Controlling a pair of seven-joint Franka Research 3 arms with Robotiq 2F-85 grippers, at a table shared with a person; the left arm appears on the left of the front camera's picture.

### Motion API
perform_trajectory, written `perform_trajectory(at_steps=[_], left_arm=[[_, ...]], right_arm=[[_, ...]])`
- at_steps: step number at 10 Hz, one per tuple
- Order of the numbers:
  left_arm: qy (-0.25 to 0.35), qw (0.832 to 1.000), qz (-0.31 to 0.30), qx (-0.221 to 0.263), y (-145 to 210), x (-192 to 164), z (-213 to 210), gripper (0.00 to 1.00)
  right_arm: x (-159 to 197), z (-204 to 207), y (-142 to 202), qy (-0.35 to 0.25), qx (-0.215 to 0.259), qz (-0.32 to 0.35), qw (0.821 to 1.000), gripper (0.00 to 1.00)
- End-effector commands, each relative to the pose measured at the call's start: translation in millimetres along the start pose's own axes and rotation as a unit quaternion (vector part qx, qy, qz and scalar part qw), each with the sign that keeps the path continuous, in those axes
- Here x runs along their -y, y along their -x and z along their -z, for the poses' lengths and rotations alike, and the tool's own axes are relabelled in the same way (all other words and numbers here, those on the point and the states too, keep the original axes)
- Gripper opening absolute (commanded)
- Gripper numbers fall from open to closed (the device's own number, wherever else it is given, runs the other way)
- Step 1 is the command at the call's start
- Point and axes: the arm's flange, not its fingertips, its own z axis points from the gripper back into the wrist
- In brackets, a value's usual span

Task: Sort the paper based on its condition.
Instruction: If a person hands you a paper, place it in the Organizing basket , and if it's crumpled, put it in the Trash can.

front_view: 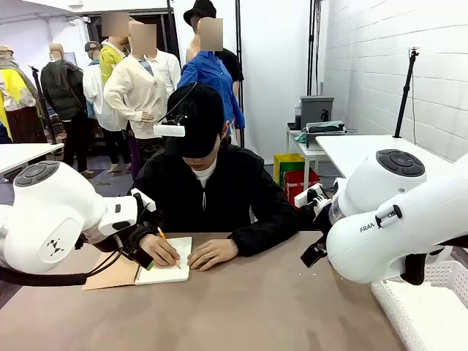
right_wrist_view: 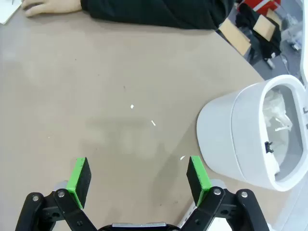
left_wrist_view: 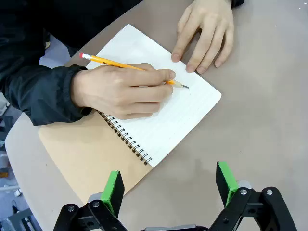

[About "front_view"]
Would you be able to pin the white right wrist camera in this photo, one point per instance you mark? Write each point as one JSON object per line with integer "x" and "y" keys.
{"x": 307, "y": 195}

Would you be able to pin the person's right hand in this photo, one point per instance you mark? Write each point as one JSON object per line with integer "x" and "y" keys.
{"x": 159, "y": 250}

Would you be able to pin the person's left forearm black sleeve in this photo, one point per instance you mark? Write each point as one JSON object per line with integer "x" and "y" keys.
{"x": 267, "y": 234}

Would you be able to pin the white perforated plastic basket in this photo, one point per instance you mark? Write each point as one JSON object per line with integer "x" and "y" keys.
{"x": 384, "y": 303}

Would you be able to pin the person's right forearm black sleeve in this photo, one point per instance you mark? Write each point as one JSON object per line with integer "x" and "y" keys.
{"x": 146, "y": 228}

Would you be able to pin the red and yellow crates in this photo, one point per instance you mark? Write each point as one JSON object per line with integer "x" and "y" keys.
{"x": 292, "y": 179}

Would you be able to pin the white head-mounted camera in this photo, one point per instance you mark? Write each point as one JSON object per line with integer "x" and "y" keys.
{"x": 168, "y": 130}

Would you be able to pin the mannequin in cream cardigan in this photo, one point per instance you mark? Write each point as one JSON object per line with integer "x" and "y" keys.
{"x": 139, "y": 87}

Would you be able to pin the green bag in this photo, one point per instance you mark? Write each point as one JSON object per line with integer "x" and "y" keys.
{"x": 292, "y": 166}

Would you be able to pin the small white side table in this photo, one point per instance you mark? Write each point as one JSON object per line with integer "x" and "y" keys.
{"x": 311, "y": 151}

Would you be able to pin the mannequin in blue shirt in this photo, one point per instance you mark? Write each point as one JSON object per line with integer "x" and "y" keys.
{"x": 208, "y": 77}

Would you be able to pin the large white table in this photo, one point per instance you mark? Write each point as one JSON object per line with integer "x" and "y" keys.
{"x": 351, "y": 150}

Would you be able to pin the yellow bag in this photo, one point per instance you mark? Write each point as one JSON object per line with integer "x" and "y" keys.
{"x": 279, "y": 164}

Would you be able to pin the black tripod on table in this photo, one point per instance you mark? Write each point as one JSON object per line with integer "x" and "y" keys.
{"x": 404, "y": 98}

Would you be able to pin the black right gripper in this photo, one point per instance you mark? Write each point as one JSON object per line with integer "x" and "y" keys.
{"x": 321, "y": 223}

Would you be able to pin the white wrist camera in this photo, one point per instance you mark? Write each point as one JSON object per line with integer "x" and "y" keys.
{"x": 307, "y": 195}
{"x": 146, "y": 201}

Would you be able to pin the mannequin beige hat yellow scarf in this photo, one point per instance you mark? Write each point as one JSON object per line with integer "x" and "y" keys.
{"x": 18, "y": 91}

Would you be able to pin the dark bottle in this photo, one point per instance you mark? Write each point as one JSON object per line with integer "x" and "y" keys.
{"x": 298, "y": 117}

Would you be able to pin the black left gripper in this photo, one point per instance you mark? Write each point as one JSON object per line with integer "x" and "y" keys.
{"x": 117, "y": 243}

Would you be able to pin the black light stand pole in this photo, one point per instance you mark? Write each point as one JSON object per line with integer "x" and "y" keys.
{"x": 311, "y": 55}
{"x": 238, "y": 36}

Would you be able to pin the black bucket hat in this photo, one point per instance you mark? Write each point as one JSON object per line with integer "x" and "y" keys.
{"x": 201, "y": 9}

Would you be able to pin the mannequin grey cap white shirt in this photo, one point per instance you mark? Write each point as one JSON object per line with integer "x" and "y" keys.
{"x": 93, "y": 87}

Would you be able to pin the spiral notebook brown cover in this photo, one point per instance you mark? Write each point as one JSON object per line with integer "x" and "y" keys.
{"x": 164, "y": 274}

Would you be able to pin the mannequin in black tee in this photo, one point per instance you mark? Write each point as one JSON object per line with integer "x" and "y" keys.
{"x": 231, "y": 64}

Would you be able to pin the white table with leg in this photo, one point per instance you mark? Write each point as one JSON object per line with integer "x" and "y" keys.
{"x": 22, "y": 153}

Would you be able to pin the mannequin in yellow shirt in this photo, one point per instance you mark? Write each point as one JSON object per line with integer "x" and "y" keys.
{"x": 108, "y": 62}

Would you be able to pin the grey tray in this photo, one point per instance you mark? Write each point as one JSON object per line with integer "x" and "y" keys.
{"x": 312, "y": 140}

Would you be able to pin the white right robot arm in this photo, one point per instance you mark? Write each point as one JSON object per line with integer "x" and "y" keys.
{"x": 365, "y": 248}

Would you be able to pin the person's black jacket torso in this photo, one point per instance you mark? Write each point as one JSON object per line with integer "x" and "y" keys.
{"x": 219, "y": 183}

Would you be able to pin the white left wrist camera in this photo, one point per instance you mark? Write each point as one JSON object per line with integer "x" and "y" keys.
{"x": 146, "y": 201}

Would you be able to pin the person's left hand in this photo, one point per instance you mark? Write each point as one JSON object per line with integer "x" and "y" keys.
{"x": 214, "y": 252}

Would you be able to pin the flat white paper stack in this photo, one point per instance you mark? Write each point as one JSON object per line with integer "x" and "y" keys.
{"x": 431, "y": 318}

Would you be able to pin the black baseball cap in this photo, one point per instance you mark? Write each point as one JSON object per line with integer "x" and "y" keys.
{"x": 201, "y": 120}

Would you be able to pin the grey box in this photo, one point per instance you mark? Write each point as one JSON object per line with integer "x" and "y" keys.
{"x": 311, "y": 109}

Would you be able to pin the orange pencil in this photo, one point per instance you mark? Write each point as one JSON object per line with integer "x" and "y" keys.
{"x": 161, "y": 234}

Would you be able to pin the teal cloth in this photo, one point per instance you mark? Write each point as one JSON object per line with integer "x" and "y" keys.
{"x": 300, "y": 138}

